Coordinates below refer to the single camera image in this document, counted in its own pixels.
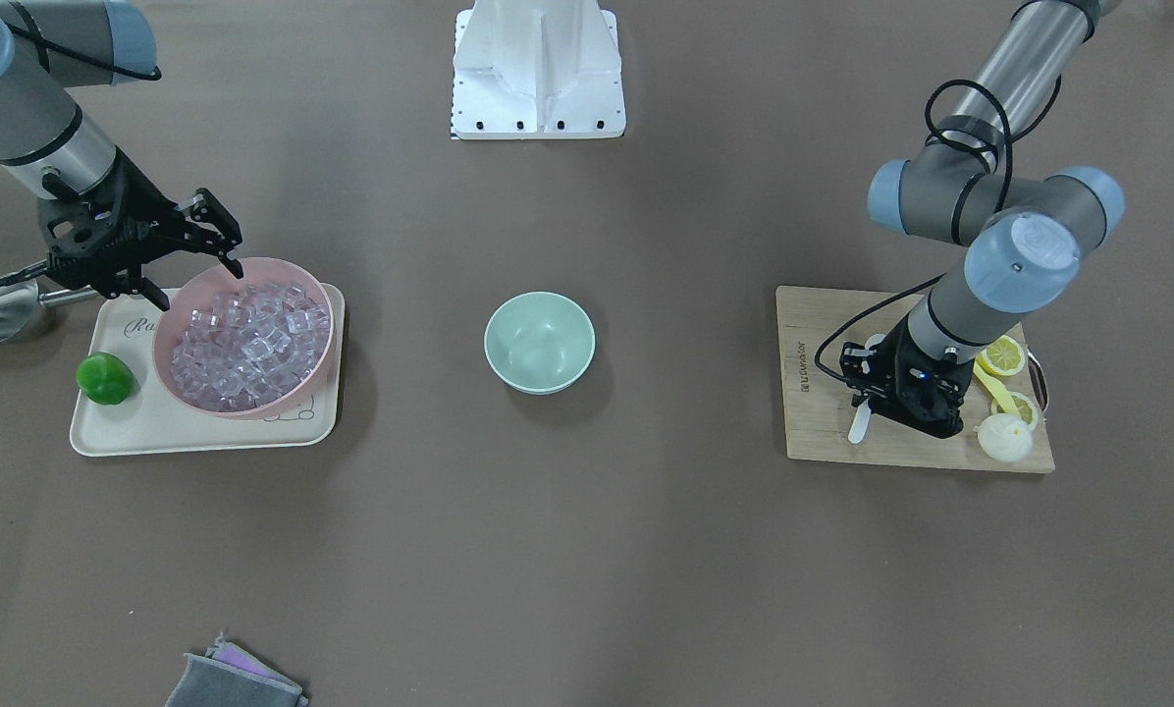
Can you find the grey and purple cloths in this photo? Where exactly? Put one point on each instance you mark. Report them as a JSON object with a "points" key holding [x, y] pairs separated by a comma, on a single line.
{"points": [[229, 675]]}

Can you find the white ceramic spoon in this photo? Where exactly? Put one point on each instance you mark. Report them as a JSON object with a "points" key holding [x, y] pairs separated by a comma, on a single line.
{"points": [[860, 424]]}

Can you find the lemon slice lower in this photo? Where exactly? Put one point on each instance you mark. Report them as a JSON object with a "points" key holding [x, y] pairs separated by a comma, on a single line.
{"points": [[1024, 407]]}

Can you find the metal ice scoop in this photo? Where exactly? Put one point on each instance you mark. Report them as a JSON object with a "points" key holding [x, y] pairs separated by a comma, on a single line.
{"points": [[27, 311]]}

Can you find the green bell pepper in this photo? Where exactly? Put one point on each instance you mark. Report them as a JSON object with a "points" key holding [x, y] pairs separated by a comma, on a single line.
{"points": [[105, 379]]}

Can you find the lemon slice upper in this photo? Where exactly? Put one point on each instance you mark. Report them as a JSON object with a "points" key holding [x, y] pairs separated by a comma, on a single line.
{"points": [[1003, 358]]}

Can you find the beige plastic tray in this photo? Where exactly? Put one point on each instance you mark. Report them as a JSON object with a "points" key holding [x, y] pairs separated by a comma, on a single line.
{"points": [[152, 421]]}

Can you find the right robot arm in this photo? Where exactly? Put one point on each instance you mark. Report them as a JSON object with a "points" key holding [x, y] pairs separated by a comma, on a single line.
{"points": [[46, 49]]}

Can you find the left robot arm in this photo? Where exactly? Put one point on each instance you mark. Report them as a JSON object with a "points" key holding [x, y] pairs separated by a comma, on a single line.
{"points": [[1025, 239]]}

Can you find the pile of clear ice cubes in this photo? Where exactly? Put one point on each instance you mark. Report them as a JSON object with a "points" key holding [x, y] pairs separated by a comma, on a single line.
{"points": [[248, 349]]}

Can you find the pink bowl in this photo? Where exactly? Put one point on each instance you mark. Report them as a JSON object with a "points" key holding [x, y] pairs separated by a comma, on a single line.
{"points": [[200, 290]]}

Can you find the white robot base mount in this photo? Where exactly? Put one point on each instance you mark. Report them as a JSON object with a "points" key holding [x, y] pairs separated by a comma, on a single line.
{"points": [[549, 70]]}

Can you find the wooden cutting board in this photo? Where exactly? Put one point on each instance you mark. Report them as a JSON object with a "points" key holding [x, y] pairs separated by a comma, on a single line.
{"points": [[818, 412]]}

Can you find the mint green bowl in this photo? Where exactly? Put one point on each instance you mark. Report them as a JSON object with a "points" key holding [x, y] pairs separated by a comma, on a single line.
{"points": [[539, 343]]}

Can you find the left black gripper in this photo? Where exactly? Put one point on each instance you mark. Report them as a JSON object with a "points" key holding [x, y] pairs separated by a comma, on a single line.
{"points": [[899, 370]]}

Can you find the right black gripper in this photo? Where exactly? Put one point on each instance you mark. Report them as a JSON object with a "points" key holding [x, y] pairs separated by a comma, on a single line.
{"points": [[138, 211]]}

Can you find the lemon slice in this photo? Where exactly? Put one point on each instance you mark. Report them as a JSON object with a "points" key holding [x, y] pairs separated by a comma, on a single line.
{"points": [[1003, 358], [1024, 407]]}

